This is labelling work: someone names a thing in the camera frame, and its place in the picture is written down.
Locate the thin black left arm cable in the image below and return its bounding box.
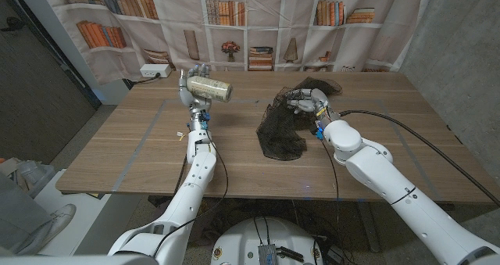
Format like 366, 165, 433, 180
152, 138, 230, 258

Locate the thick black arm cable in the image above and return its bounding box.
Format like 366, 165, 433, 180
338, 109, 500, 207
173, 153, 188, 198

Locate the printed bookshelf backdrop curtain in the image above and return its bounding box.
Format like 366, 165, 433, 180
37, 0, 435, 85

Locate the white shoe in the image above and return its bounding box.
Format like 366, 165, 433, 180
17, 203, 77, 254

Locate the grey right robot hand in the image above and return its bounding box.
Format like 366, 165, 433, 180
284, 88, 341, 131

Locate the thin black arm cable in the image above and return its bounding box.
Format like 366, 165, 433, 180
152, 138, 230, 258
320, 138, 341, 227

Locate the black door handle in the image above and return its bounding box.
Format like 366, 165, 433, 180
0, 16, 25, 33

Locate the dark door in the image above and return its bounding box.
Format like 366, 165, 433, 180
0, 0, 103, 165

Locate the clear plastic container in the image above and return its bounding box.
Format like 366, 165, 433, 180
17, 159, 55, 198

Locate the white robot torso base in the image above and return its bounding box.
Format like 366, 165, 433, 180
210, 217, 324, 265

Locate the black mesh netting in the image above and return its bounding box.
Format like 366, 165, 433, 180
255, 76, 344, 161

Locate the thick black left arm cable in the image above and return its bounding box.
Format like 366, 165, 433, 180
173, 153, 188, 198

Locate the white power strip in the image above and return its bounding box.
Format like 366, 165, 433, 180
139, 63, 172, 79

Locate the black power strip cord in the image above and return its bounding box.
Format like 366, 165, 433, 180
123, 72, 162, 90

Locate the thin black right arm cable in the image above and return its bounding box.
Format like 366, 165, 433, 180
320, 138, 341, 227

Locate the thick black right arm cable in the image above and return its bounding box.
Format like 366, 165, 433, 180
338, 109, 500, 207

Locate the grey finned module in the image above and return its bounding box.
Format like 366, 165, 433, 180
257, 244, 278, 265

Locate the grey table leg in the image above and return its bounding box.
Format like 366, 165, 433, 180
357, 201, 382, 253

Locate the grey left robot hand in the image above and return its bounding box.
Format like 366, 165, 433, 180
178, 63, 213, 131

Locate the cream bottle with orange label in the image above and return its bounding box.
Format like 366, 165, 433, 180
186, 75, 234, 103

